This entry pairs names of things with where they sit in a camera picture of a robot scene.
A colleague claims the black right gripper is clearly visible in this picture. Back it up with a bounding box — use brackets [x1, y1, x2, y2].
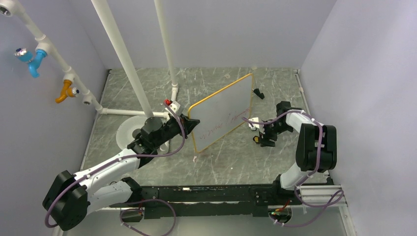
[258, 120, 293, 147]

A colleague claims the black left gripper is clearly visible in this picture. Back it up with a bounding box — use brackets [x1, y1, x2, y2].
[153, 113, 199, 148]

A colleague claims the yellow framed whiteboard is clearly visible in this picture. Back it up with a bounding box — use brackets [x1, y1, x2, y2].
[188, 73, 254, 153]

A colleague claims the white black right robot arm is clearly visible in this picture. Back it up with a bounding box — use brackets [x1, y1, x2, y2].
[253, 101, 337, 204]

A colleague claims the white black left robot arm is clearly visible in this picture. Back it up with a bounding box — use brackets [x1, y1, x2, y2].
[42, 114, 200, 231]

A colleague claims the white perforated disc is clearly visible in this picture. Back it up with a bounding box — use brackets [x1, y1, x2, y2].
[116, 116, 169, 155]

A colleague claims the orange plastic faucet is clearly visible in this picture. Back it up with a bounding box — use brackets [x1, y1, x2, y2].
[55, 80, 80, 104]

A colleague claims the blue plastic faucet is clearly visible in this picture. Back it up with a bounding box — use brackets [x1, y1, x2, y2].
[14, 48, 48, 78]

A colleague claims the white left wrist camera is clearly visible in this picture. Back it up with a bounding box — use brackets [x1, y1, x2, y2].
[164, 99, 184, 116]

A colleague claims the black wire board stand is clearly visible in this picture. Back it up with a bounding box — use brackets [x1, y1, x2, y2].
[253, 88, 265, 100]

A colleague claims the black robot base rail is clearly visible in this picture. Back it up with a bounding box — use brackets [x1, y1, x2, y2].
[111, 183, 300, 219]

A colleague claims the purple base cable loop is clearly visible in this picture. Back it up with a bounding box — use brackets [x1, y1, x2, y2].
[119, 201, 177, 236]

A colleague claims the white pvc pipe frame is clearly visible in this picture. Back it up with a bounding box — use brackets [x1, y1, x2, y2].
[0, 0, 169, 119]

